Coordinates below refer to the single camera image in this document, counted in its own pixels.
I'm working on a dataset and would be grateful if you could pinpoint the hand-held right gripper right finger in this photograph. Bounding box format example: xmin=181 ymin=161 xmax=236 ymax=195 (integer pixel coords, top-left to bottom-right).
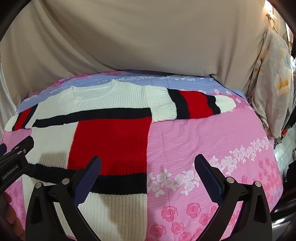
xmin=194 ymin=154 xmax=272 ymax=241

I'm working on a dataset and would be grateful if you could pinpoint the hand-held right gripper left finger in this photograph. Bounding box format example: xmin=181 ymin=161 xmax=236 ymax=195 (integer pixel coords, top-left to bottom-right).
xmin=25 ymin=156 xmax=102 ymax=241

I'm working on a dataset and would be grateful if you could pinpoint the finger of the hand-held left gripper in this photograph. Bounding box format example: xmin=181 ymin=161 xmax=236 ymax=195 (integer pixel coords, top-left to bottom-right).
xmin=0 ymin=136 xmax=34 ymax=168

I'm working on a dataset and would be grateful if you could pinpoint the white red black knit sweater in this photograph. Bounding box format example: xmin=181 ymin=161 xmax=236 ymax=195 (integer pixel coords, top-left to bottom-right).
xmin=4 ymin=79 xmax=237 ymax=241

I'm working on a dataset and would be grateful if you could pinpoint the person's left hand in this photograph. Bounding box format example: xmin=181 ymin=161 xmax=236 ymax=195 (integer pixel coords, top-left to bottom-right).
xmin=0 ymin=192 xmax=26 ymax=241

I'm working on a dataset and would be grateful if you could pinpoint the pink floral bed sheet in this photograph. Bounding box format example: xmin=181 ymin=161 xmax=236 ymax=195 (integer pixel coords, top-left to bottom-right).
xmin=0 ymin=70 xmax=284 ymax=241

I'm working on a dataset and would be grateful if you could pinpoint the pale floral quilt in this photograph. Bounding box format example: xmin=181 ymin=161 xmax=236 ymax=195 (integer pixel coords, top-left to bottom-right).
xmin=246 ymin=28 xmax=295 ymax=140

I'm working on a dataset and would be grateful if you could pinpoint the beige backdrop cloth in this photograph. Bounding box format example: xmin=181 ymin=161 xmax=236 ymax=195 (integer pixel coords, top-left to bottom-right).
xmin=0 ymin=0 xmax=289 ymax=130

